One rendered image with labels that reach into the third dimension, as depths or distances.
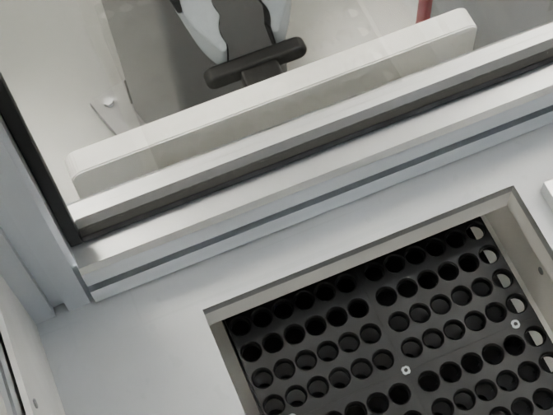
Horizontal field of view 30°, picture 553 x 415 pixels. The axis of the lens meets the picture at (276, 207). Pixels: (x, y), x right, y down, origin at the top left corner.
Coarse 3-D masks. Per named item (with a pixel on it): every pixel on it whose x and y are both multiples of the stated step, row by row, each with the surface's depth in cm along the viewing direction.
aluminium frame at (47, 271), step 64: (0, 128) 43; (384, 128) 59; (448, 128) 59; (512, 128) 62; (0, 192) 46; (192, 192) 57; (256, 192) 57; (320, 192) 59; (0, 256) 51; (64, 256) 54; (128, 256) 56; (192, 256) 59; (0, 384) 43
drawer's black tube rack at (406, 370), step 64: (384, 256) 65; (448, 256) 65; (256, 320) 67; (320, 320) 64; (384, 320) 63; (448, 320) 63; (512, 320) 63; (256, 384) 65; (320, 384) 64; (384, 384) 61; (448, 384) 61; (512, 384) 64
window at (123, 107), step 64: (0, 0) 39; (64, 0) 40; (128, 0) 42; (192, 0) 43; (256, 0) 45; (320, 0) 47; (384, 0) 49; (448, 0) 51; (512, 0) 53; (0, 64) 42; (64, 64) 43; (128, 64) 45; (192, 64) 47; (256, 64) 49; (320, 64) 51; (384, 64) 54; (448, 64) 56; (512, 64) 59; (64, 128) 47; (128, 128) 49; (192, 128) 52; (256, 128) 54; (320, 128) 57; (64, 192) 52; (128, 192) 54
